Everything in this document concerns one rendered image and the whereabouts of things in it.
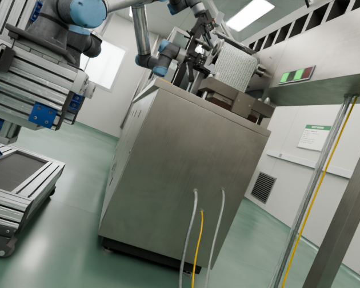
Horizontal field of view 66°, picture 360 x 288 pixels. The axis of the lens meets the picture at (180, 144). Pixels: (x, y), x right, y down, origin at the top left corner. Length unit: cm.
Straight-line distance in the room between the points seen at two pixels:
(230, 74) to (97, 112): 570
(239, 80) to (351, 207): 93
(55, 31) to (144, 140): 58
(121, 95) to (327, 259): 643
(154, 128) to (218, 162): 37
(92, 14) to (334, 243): 121
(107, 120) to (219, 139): 588
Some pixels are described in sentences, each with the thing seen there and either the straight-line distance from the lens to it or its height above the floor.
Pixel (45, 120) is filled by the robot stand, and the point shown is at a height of 53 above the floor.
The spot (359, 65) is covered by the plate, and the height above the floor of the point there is 117.
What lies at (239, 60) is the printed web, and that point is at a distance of 175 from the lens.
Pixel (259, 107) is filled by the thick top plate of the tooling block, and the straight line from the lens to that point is 156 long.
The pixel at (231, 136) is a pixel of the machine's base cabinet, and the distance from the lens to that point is 144.
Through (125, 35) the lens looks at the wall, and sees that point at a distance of 738.
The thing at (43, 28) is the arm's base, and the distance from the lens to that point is 126.
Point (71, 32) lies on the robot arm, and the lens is 177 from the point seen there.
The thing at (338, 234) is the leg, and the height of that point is 58.
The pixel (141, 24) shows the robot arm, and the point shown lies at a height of 115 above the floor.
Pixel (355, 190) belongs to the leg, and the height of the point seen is 75.
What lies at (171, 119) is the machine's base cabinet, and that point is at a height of 75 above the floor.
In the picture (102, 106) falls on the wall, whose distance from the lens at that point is 716.
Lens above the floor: 68
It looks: 1 degrees down
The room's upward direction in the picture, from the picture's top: 23 degrees clockwise
